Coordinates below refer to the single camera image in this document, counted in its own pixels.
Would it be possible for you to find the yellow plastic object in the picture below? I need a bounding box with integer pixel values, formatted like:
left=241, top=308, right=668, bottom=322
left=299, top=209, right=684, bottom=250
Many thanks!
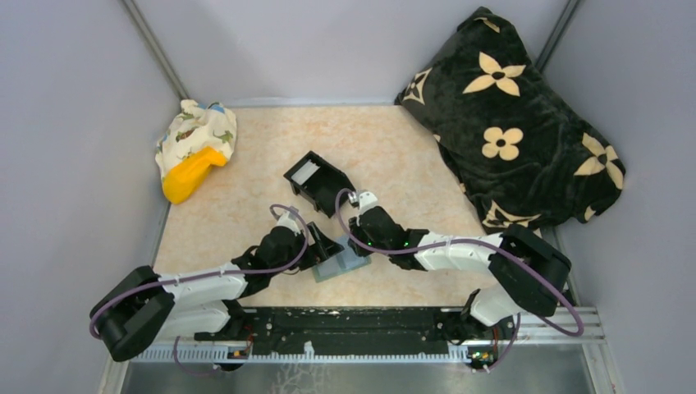
left=162, top=147, right=228, bottom=204

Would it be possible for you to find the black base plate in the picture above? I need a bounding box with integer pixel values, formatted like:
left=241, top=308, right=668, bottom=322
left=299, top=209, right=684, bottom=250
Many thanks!
left=194, top=306, right=518, bottom=358

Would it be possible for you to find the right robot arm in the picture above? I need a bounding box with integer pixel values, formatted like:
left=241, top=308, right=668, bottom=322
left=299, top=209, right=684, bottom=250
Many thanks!
left=342, top=206, right=571, bottom=336

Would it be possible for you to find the black plastic box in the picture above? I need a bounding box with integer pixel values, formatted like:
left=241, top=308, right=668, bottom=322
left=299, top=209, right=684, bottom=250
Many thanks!
left=283, top=151, right=355, bottom=218

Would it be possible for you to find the white card in box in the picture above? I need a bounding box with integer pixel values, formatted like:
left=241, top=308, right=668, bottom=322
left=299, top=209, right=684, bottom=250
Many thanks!
left=291, top=160, right=320, bottom=185

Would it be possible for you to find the dinosaur print cloth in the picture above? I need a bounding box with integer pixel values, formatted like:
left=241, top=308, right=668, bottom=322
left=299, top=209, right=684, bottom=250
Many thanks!
left=155, top=99, right=237, bottom=177

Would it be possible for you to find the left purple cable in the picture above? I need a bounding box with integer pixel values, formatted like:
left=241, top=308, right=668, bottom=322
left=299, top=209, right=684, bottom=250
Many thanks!
left=88, top=204, right=311, bottom=378

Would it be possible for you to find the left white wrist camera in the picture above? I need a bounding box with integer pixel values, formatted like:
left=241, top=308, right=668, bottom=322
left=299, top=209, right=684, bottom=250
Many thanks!
left=276, top=211, right=301, bottom=234

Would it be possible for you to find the green card holder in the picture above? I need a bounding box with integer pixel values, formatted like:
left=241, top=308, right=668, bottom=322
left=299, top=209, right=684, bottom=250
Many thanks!
left=312, top=235, right=371, bottom=282

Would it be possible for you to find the aluminium frame rail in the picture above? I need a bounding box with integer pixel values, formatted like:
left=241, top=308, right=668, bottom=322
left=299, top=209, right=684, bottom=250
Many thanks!
left=132, top=307, right=605, bottom=364

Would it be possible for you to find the black floral blanket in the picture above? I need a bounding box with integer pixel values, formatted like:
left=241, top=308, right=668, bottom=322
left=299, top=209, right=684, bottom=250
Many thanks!
left=395, top=7, right=626, bottom=233

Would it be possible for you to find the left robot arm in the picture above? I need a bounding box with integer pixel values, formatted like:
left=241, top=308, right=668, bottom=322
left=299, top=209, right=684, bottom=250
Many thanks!
left=89, top=223, right=345, bottom=361

